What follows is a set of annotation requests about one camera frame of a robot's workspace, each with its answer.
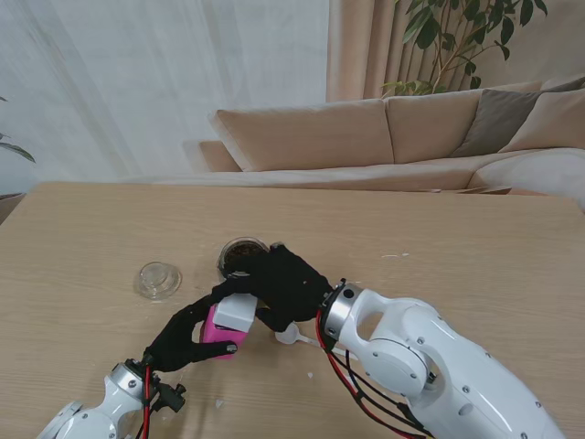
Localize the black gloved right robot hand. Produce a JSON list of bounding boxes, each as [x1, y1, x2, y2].
[[210, 244, 335, 334]]

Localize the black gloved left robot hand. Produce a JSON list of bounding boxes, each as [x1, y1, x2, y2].
[[144, 294, 239, 371]]

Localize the pink coffee jar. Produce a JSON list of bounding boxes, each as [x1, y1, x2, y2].
[[200, 305, 248, 362]]

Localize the white plastic spoon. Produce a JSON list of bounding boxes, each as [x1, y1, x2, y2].
[[274, 324, 317, 345]]

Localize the white square jar cap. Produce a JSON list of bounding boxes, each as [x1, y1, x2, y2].
[[214, 294, 258, 334]]

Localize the clear glass jar lid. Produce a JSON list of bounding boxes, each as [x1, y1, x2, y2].
[[133, 261, 183, 301]]

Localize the glass jar of coffee beans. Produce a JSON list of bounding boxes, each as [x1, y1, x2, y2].
[[214, 236, 271, 284]]

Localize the beige sofa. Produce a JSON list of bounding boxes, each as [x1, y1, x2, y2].
[[182, 75, 585, 211]]

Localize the white sheer curtain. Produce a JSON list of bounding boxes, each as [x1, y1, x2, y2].
[[0, 0, 331, 184]]

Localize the beige pleated curtain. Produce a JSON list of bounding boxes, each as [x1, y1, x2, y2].
[[324, 0, 485, 102]]

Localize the small green plant leaves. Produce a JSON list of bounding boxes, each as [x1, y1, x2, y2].
[[0, 95, 37, 164]]

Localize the grey sofa cushion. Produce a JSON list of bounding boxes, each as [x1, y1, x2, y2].
[[452, 88, 545, 159]]

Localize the tall green leafy plant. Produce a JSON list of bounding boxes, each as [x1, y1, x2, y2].
[[381, 0, 548, 97]]

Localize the beige sofa cushion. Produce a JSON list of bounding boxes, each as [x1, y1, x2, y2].
[[500, 89, 585, 155]]

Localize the left arm red cable bundle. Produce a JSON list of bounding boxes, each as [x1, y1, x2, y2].
[[136, 365, 157, 439]]

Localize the arm red cable bundle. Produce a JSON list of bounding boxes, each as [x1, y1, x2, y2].
[[314, 310, 435, 439], [136, 365, 157, 439]]

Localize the right arm red cable bundle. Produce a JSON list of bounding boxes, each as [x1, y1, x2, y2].
[[314, 310, 435, 439]]

